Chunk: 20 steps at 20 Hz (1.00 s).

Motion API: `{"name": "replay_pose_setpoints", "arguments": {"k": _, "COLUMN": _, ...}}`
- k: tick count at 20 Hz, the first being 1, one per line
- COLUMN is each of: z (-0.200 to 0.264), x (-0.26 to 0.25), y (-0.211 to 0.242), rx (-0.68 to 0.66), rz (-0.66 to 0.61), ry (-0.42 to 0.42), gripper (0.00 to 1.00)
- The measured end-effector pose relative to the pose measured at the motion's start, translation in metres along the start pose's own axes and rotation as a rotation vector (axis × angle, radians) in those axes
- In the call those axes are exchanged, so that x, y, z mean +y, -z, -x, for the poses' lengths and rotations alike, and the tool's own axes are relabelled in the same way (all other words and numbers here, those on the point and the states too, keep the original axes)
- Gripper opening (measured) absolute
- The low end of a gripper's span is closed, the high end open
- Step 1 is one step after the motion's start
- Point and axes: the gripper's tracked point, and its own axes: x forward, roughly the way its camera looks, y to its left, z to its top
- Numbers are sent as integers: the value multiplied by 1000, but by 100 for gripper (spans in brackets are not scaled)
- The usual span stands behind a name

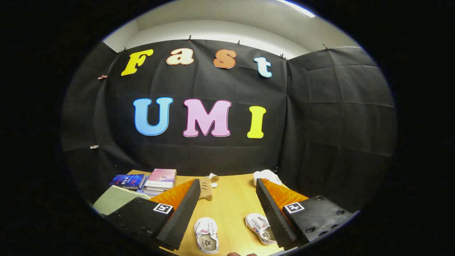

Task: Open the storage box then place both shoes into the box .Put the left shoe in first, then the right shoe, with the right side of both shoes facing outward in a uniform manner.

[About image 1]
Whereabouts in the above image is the blue cover book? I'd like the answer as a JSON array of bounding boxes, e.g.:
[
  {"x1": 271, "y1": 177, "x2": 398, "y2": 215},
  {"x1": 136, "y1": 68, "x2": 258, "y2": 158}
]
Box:
[{"x1": 109, "y1": 174, "x2": 146, "y2": 191}]

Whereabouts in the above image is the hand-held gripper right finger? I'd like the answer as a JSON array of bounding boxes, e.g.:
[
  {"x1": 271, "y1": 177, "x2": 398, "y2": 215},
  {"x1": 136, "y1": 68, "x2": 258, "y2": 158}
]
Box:
[{"x1": 255, "y1": 178, "x2": 358, "y2": 251}]

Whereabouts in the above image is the black backdrop cloth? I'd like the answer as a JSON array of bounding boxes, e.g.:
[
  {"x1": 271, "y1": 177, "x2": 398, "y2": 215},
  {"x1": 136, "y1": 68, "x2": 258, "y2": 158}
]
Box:
[{"x1": 60, "y1": 37, "x2": 397, "y2": 214}]

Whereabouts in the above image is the white-edged book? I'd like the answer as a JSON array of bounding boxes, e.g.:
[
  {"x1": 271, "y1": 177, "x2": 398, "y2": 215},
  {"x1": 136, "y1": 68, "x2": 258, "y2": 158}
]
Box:
[{"x1": 142, "y1": 186, "x2": 175, "y2": 194}]

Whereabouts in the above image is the brown plush toy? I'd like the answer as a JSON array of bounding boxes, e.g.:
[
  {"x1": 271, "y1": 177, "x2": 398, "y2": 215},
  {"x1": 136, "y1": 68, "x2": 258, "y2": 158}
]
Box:
[{"x1": 199, "y1": 173, "x2": 220, "y2": 201}]

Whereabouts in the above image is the pink cover book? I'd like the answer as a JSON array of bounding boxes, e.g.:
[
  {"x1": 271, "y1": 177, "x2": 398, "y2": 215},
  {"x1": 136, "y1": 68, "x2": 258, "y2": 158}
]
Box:
[{"x1": 146, "y1": 169, "x2": 177, "y2": 189}]

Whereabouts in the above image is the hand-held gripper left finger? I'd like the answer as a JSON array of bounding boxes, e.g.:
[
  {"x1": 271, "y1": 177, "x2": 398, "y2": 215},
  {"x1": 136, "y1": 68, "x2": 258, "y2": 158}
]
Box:
[{"x1": 105, "y1": 179, "x2": 202, "y2": 251}]

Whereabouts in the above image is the white plush toy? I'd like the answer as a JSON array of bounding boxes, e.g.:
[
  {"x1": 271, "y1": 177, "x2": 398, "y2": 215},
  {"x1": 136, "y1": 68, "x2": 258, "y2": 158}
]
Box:
[{"x1": 253, "y1": 170, "x2": 283, "y2": 187}]

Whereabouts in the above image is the green fabric storage box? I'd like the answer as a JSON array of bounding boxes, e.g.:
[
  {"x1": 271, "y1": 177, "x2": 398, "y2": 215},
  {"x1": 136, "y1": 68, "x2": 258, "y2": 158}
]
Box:
[{"x1": 93, "y1": 185, "x2": 150, "y2": 216}]

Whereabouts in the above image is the white canvas shoe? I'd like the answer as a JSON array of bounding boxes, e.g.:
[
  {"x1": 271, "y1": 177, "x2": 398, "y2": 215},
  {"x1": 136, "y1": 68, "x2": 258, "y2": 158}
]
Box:
[
  {"x1": 245, "y1": 213, "x2": 277, "y2": 246},
  {"x1": 194, "y1": 217, "x2": 220, "y2": 254}
]

